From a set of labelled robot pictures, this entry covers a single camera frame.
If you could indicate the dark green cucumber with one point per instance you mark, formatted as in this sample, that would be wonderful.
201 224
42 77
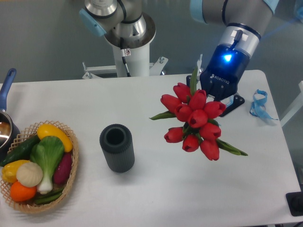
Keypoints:
21 152

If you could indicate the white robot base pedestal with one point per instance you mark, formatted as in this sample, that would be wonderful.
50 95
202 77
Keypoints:
128 63

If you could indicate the green pea pods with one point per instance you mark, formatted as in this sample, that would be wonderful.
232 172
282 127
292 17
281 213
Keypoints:
49 197

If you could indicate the blue ribbon bundle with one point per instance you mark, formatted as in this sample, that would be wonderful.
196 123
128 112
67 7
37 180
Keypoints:
258 106

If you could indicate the dark grey ribbed vase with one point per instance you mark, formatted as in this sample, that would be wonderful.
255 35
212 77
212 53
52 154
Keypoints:
117 145

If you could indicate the blue handled saucepan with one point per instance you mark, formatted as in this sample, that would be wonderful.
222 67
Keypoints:
8 130

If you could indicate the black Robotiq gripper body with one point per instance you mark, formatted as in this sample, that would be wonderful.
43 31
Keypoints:
221 77

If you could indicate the white frame at right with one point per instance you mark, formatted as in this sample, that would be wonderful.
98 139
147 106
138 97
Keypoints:
293 108

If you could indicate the red tulip bouquet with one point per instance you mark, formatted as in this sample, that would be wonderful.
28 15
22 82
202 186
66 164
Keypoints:
201 131

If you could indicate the orange fruit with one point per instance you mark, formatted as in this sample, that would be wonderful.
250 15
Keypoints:
20 193

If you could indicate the yellow squash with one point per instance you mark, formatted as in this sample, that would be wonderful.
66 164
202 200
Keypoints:
45 130

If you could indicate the black device at edge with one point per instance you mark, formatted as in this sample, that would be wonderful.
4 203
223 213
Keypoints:
295 203

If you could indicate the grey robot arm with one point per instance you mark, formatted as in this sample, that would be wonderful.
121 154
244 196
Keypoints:
130 31

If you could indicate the green bok choy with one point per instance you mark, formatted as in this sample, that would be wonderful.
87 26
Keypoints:
47 154

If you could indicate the yellow bell pepper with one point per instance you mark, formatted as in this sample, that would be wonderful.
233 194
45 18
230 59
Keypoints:
9 171

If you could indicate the purple sweet potato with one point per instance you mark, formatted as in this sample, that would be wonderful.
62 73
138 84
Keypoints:
63 170

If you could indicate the woven wicker basket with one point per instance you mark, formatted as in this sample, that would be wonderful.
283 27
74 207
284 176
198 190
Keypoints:
28 206

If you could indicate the cream white garlic bulb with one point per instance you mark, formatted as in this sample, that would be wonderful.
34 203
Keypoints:
29 174

